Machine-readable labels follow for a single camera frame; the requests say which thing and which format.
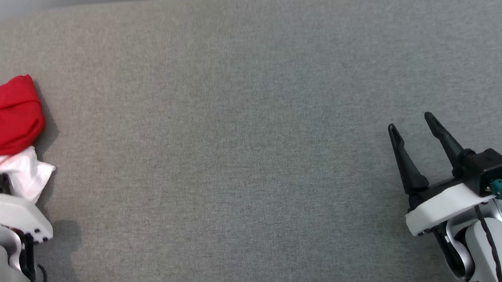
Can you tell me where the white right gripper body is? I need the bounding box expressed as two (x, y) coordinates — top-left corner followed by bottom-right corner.
(403, 173), (502, 237)

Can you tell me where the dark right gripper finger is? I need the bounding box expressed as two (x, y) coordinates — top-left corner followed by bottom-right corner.
(424, 109), (469, 182)
(387, 121), (431, 197)

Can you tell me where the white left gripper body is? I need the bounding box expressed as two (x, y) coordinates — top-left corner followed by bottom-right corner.
(0, 188), (55, 249)

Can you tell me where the red garment striped white trim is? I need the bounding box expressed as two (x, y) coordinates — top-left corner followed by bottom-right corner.
(0, 72), (61, 208)

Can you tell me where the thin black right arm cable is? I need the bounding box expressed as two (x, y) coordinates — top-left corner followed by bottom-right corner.
(473, 203), (502, 282)

